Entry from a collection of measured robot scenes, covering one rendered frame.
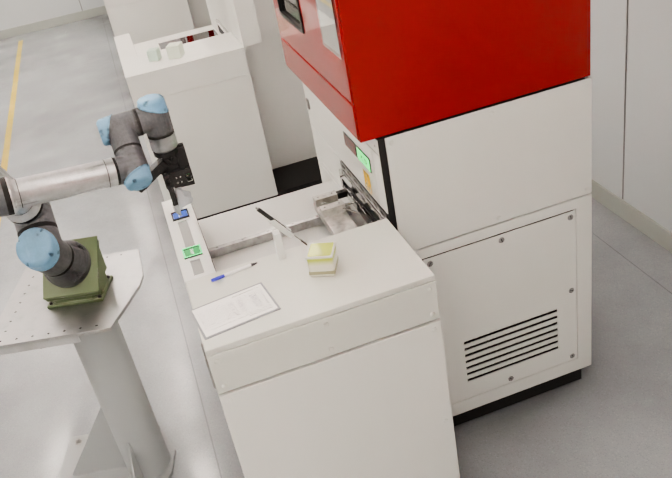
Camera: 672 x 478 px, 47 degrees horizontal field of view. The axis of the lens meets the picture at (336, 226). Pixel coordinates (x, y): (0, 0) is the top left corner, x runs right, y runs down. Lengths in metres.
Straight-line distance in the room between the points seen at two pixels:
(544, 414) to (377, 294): 1.18
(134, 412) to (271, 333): 1.01
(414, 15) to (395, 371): 0.96
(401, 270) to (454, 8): 0.72
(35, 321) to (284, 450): 0.90
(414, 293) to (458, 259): 0.48
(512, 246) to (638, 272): 1.22
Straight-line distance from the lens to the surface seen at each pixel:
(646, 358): 3.27
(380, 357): 2.14
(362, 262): 2.15
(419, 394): 2.28
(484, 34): 2.26
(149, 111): 2.16
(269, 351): 2.01
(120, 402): 2.84
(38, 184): 2.08
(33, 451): 3.47
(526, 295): 2.73
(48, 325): 2.58
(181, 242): 2.47
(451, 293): 2.58
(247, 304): 2.08
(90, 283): 2.58
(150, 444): 2.99
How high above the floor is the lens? 2.14
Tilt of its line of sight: 30 degrees down
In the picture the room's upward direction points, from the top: 11 degrees counter-clockwise
